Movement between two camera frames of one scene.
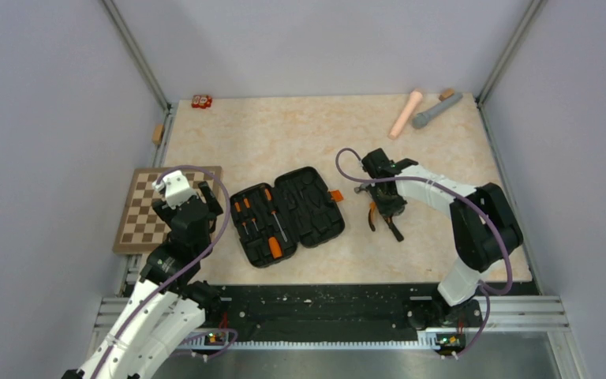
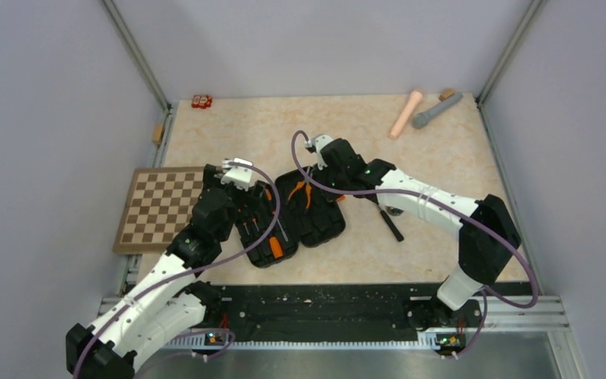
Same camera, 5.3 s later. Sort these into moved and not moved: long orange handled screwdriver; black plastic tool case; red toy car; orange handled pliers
Moved: orange handled pliers
Not moved: red toy car; black plastic tool case; long orange handled screwdriver
